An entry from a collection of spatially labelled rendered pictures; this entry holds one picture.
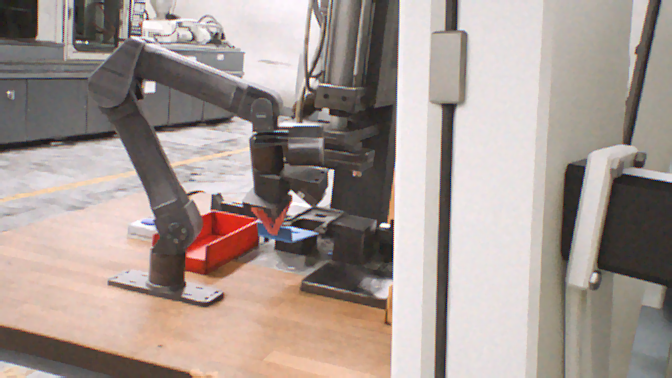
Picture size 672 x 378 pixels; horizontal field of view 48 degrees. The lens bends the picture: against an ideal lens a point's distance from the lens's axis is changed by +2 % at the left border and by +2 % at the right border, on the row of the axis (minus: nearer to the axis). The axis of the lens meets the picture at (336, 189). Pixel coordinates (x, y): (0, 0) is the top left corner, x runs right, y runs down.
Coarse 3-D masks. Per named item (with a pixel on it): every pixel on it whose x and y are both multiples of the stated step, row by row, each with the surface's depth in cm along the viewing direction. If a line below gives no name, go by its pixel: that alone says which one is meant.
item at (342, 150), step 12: (336, 120) 158; (348, 120) 178; (324, 132) 155; (336, 132) 154; (348, 132) 155; (360, 132) 163; (372, 132) 173; (336, 144) 157; (348, 144) 156; (360, 144) 161; (324, 156) 157; (336, 156) 156; (348, 156) 155; (360, 156) 154; (372, 156) 162; (324, 168) 161; (336, 168) 160; (348, 168) 156; (360, 168) 155
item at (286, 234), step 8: (272, 224) 137; (264, 232) 139; (280, 232) 137; (288, 232) 137; (296, 232) 148; (304, 232) 149; (312, 232) 150; (280, 240) 138; (288, 240) 138; (296, 240) 140
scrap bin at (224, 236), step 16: (208, 224) 167; (224, 224) 168; (240, 224) 166; (256, 224) 163; (208, 240) 164; (224, 240) 148; (240, 240) 156; (256, 240) 164; (192, 256) 152; (208, 256) 143; (224, 256) 150; (192, 272) 144; (208, 272) 144
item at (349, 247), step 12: (300, 228) 161; (312, 228) 161; (372, 228) 163; (276, 240) 164; (300, 240) 162; (312, 240) 168; (336, 240) 159; (348, 240) 158; (360, 240) 157; (372, 240) 165; (288, 252) 163; (300, 252) 162; (336, 252) 160; (348, 252) 159; (360, 252) 158; (372, 252) 167; (360, 264) 159
